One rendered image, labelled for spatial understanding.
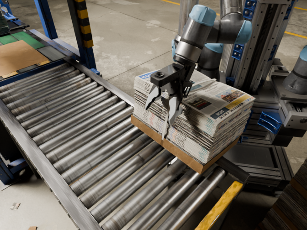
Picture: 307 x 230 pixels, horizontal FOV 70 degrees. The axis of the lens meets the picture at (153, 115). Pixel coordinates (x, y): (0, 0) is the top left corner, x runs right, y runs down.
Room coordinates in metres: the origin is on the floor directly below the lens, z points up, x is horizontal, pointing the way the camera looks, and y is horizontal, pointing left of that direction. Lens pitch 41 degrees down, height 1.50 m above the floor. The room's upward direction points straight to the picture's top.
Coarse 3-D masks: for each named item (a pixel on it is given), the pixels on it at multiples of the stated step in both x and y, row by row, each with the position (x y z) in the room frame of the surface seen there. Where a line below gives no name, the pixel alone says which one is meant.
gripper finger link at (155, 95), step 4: (156, 88) 0.60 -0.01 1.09; (152, 92) 0.60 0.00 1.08; (156, 92) 0.59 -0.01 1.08; (160, 92) 0.59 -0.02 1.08; (148, 96) 0.60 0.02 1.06; (152, 96) 0.59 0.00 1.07; (156, 96) 0.58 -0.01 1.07; (160, 96) 0.62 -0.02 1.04; (148, 100) 0.59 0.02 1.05; (152, 100) 0.58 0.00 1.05; (156, 100) 0.62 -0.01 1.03; (148, 104) 0.58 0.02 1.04
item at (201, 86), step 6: (204, 78) 0.79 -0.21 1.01; (210, 78) 0.80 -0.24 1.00; (198, 84) 0.73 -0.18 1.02; (204, 84) 0.73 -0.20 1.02; (210, 84) 0.74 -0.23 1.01; (192, 90) 0.66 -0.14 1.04; (198, 90) 0.67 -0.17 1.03; (168, 96) 0.61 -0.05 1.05; (168, 102) 0.60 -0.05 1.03; (162, 114) 0.61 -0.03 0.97; (162, 120) 0.60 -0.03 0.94; (162, 126) 0.60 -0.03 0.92; (168, 126) 0.58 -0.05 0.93; (162, 132) 0.59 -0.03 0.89; (168, 132) 0.57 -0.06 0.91; (168, 138) 0.56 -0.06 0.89
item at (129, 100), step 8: (72, 64) 1.29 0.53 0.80; (80, 64) 1.29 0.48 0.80; (80, 72) 1.22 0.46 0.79; (88, 72) 1.20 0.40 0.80; (96, 80) 1.10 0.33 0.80; (104, 80) 1.10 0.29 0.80; (104, 88) 1.03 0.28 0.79; (112, 88) 1.02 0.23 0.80; (120, 96) 0.95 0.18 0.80; (128, 96) 0.95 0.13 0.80; (128, 104) 0.88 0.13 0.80; (224, 160) 0.53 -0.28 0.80; (224, 168) 0.49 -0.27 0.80; (232, 168) 0.49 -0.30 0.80; (240, 168) 0.49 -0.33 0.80; (232, 176) 0.46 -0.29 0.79; (240, 176) 0.46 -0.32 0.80; (248, 176) 0.46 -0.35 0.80; (224, 184) 0.47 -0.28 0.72; (240, 192) 0.45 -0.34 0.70
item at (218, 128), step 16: (192, 96) 0.62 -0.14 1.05; (208, 96) 0.63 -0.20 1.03; (224, 96) 0.64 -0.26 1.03; (240, 96) 0.65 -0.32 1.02; (192, 112) 0.53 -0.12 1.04; (208, 112) 0.52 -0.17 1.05; (224, 112) 0.53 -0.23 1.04; (240, 112) 0.58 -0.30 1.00; (176, 128) 0.55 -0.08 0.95; (192, 128) 0.51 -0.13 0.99; (208, 128) 0.48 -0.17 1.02; (224, 128) 0.51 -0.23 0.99; (240, 128) 0.61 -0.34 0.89; (176, 144) 0.53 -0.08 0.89; (192, 144) 0.50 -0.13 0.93; (208, 144) 0.46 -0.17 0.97; (224, 144) 0.52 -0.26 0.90; (208, 160) 0.45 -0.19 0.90
